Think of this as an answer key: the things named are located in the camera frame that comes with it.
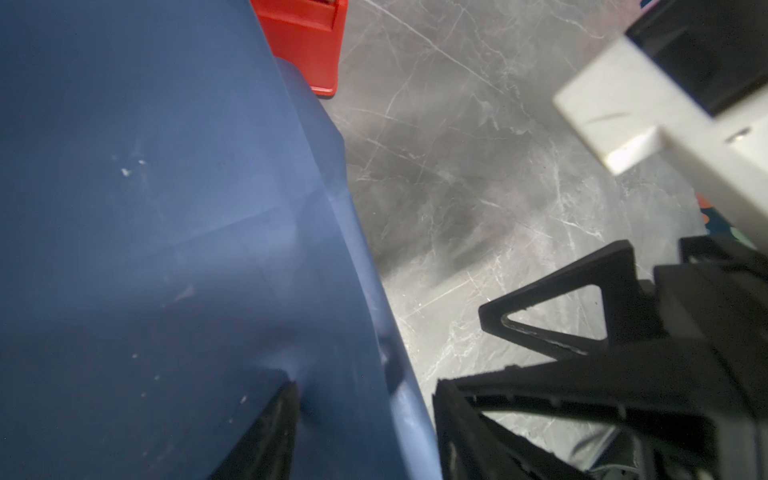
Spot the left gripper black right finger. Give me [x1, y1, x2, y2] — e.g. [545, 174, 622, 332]
[433, 380, 588, 479]

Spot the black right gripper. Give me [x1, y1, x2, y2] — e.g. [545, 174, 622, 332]
[455, 237, 767, 479]

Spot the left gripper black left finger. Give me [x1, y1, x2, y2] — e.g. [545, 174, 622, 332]
[208, 382, 300, 480]

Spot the light blue wrapping paper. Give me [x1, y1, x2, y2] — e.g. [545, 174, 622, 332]
[1, 1, 441, 479]

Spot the red tape dispenser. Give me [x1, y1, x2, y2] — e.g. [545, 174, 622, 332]
[251, 0, 349, 98]

